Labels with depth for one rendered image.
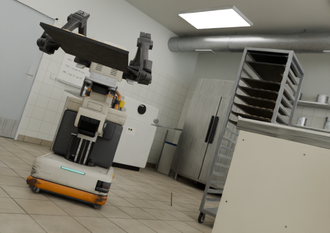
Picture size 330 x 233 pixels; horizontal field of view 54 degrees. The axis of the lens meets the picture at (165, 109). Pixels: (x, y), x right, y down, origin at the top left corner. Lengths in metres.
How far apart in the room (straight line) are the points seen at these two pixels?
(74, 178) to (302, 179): 1.73
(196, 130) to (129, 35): 2.26
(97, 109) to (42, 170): 0.63
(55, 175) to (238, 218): 1.54
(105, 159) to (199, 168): 3.17
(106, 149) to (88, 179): 0.41
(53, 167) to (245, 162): 1.56
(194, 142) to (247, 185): 4.47
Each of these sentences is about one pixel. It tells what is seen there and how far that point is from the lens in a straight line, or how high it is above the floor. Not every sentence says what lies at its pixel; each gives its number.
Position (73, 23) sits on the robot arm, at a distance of 2.26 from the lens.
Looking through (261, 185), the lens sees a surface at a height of 0.61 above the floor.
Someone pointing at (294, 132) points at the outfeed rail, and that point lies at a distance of 1.55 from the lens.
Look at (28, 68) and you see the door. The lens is 5.59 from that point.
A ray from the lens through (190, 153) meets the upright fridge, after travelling 6.04.
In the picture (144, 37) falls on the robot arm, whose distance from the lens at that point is 2.30.
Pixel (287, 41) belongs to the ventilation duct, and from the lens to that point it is 5.54.
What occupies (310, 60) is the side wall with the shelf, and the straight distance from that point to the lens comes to 6.47.
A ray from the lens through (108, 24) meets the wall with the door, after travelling 6.26.
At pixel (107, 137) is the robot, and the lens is 2.76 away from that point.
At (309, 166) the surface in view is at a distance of 1.49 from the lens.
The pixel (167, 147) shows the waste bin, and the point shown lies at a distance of 6.92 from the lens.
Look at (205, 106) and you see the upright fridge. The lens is 6.08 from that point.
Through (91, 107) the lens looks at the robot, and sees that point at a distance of 2.67.
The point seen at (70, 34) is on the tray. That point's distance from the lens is 1.49.
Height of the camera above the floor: 0.68
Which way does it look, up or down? 5 degrees up
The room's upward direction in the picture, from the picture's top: 17 degrees clockwise
